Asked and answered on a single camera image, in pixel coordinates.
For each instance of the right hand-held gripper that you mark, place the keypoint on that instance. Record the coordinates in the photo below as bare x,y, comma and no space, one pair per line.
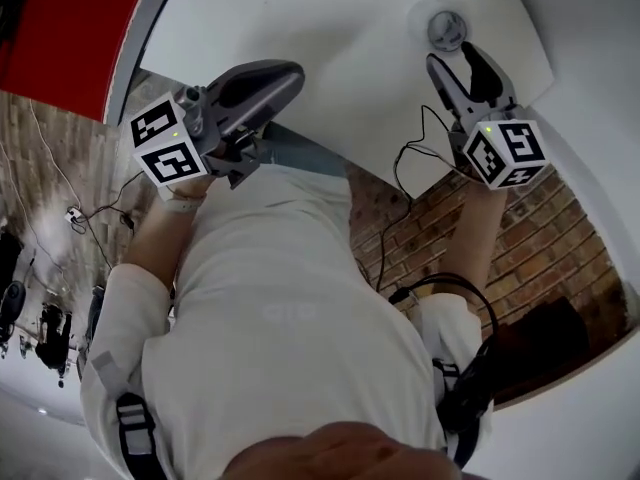
505,153

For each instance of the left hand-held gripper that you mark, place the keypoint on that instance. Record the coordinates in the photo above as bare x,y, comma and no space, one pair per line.
170,155

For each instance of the person's right forearm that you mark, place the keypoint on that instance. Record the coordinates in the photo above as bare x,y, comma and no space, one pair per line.
477,238

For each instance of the person's left forearm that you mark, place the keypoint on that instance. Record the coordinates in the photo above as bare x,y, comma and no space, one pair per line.
160,238

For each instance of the person's blue jeans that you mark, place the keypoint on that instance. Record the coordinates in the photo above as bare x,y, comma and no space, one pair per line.
305,153

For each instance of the white wrist band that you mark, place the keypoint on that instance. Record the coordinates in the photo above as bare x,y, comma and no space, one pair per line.
181,203

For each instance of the red table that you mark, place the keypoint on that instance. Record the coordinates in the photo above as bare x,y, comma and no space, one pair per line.
65,33

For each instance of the white power strip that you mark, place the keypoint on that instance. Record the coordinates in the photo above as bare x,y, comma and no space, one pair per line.
74,214

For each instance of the person's white shirt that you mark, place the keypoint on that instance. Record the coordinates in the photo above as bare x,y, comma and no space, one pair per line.
280,328

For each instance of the black gear pile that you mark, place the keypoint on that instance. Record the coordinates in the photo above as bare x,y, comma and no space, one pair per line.
12,300

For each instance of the person's chin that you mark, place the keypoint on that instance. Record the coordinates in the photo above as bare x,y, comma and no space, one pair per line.
340,455

